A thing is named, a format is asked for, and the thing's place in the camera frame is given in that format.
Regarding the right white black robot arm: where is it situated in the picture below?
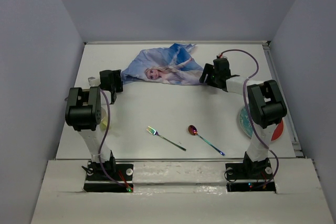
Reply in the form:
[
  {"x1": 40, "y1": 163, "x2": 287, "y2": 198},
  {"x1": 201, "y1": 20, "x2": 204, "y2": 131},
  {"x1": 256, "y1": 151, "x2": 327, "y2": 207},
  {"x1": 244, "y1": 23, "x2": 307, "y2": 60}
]
[{"x1": 200, "y1": 58, "x2": 287, "y2": 178}]

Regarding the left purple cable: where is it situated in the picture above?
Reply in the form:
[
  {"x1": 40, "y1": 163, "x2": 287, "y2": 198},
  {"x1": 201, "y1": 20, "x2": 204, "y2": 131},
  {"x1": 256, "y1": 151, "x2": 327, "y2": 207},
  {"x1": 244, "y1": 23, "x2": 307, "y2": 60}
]
[{"x1": 64, "y1": 89, "x2": 132, "y2": 190}]

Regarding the blue princess print placemat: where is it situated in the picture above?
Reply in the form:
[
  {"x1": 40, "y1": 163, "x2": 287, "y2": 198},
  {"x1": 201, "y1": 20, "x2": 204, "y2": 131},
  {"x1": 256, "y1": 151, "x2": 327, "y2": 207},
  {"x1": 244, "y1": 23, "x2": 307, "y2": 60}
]
[{"x1": 121, "y1": 43, "x2": 203, "y2": 86}]

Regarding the pale yellow mug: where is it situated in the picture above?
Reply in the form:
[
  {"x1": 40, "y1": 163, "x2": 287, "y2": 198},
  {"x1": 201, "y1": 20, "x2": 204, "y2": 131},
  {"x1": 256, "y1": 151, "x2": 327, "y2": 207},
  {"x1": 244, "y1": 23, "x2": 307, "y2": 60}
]
[{"x1": 100, "y1": 108, "x2": 110, "y2": 131}]

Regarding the teal and red plate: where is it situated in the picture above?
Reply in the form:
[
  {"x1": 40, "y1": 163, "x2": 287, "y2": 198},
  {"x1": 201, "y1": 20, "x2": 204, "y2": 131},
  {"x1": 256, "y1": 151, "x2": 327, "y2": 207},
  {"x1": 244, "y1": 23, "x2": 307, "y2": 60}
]
[{"x1": 238, "y1": 107, "x2": 284, "y2": 142}]

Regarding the iridescent spoon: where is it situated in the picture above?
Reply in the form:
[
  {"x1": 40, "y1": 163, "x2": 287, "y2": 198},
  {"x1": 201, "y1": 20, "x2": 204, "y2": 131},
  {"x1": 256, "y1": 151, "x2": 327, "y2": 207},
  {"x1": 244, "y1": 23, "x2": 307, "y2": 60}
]
[{"x1": 187, "y1": 125, "x2": 225, "y2": 156}]

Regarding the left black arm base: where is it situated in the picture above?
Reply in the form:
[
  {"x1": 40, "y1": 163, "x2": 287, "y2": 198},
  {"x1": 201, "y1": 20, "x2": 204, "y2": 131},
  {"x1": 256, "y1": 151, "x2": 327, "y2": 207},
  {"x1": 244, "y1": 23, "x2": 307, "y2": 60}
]
[{"x1": 81, "y1": 161, "x2": 134, "y2": 193}]

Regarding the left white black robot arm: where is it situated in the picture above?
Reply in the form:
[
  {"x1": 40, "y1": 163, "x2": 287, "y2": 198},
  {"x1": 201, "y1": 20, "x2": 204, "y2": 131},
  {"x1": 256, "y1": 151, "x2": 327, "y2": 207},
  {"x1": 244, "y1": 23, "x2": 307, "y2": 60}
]
[{"x1": 65, "y1": 70, "x2": 123, "y2": 179}]

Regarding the iridescent fork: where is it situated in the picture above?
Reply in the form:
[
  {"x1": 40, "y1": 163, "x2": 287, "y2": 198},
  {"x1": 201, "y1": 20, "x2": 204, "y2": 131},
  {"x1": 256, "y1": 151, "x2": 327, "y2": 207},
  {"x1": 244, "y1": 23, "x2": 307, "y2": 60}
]
[{"x1": 146, "y1": 126, "x2": 186, "y2": 152}]

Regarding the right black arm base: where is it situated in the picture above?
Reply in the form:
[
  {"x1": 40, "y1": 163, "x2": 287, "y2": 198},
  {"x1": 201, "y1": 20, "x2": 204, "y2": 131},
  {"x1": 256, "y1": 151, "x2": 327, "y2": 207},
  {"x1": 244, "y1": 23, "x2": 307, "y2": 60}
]
[{"x1": 224, "y1": 163, "x2": 276, "y2": 193}]

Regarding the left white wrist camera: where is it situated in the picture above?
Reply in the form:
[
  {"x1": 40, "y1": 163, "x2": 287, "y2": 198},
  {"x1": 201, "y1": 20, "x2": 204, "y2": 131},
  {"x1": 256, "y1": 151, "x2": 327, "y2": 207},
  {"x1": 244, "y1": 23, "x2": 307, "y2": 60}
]
[{"x1": 88, "y1": 77, "x2": 101, "y2": 87}]

